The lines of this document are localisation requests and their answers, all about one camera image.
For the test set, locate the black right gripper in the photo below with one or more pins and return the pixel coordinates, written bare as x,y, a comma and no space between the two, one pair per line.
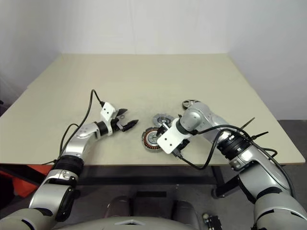
163,129

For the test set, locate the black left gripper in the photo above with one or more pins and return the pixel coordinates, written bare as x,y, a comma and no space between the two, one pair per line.
116,123

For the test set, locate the grey lobed motor lid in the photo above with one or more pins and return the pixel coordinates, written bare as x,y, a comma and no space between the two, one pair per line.
159,118

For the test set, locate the motor housing with copper windings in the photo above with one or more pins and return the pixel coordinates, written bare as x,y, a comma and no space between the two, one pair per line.
149,140

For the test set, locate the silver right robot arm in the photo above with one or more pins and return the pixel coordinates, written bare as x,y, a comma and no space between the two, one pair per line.
199,117

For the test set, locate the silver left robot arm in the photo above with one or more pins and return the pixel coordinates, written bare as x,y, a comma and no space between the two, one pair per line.
79,136

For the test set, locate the black rectangular block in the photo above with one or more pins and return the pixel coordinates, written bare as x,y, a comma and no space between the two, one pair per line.
151,194

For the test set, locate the dark rounded shape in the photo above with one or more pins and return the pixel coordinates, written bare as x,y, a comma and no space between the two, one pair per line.
118,207
184,208

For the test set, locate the black zip tie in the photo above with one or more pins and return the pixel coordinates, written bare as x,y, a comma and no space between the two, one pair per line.
49,162
260,135
249,123

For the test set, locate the black device with white knob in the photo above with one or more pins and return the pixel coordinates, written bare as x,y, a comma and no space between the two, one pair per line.
212,221

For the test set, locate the grey robot torso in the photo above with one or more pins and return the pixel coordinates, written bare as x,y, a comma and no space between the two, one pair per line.
96,224

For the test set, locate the orange object under table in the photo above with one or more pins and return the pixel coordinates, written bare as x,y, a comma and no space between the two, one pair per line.
24,189

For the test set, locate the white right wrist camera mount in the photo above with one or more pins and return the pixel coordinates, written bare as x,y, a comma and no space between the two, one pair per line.
170,141

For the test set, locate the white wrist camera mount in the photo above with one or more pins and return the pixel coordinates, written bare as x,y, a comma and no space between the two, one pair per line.
170,141
107,111

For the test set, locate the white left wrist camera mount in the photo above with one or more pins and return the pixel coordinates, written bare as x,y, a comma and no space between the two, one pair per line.
107,111

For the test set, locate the black table frame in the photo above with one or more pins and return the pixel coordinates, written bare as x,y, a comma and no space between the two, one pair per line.
144,175

